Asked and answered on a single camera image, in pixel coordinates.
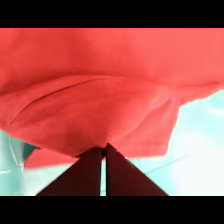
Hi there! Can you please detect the red T-shirt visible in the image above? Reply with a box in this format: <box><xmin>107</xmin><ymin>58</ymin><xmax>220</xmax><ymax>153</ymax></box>
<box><xmin>0</xmin><ymin>28</ymin><xmax>224</xmax><ymax>170</ymax></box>

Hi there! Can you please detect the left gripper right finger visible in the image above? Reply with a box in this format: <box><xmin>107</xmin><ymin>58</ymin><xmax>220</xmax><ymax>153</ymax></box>
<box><xmin>105</xmin><ymin>143</ymin><xmax>170</xmax><ymax>197</ymax></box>

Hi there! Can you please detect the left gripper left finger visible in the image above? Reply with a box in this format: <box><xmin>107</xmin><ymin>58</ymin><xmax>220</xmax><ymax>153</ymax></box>
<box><xmin>36</xmin><ymin>147</ymin><xmax>102</xmax><ymax>197</ymax></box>

